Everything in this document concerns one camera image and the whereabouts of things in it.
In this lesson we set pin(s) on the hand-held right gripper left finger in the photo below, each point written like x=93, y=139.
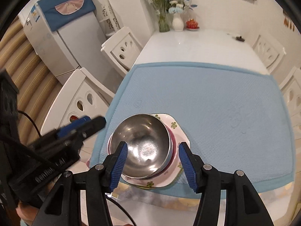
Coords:
x=120, y=167

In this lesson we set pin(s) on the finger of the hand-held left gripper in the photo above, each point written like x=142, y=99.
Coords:
x=94, y=124
x=73, y=126

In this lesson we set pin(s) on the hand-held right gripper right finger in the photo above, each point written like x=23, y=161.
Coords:
x=187, y=167

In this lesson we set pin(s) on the square green-flower plate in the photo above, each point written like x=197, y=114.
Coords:
x=181, y=135
x=141, y=187

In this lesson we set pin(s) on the blue steel bowl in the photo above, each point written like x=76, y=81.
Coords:
x=141, y=141

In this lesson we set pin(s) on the person's left hand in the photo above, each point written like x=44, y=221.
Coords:
x=27, y=213

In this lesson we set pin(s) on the white dining chair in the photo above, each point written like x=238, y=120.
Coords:
x=124, y=49
x=268, y=51
x=70, y=98

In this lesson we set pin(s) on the light blue table mat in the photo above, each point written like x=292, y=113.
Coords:
x=211, y=110

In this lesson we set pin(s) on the white refrigerator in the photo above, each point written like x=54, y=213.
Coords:
x=70, y=47

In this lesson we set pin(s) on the white patterned corner shelf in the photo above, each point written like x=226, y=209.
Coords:
x=108, y=16

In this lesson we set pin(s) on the blue refrigerator cover cloth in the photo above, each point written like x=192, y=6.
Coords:
x=58, y=9

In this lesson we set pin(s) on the small dark table object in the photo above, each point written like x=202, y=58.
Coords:
x=239, y=38

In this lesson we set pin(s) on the red lidded teacup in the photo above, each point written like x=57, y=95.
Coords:
x=192, y=24

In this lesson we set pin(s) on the blue artificial flowers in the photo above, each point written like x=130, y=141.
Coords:
x=176, y=7

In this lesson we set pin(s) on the orange hanging wall ornaments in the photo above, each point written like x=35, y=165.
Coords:
x=288, y=22

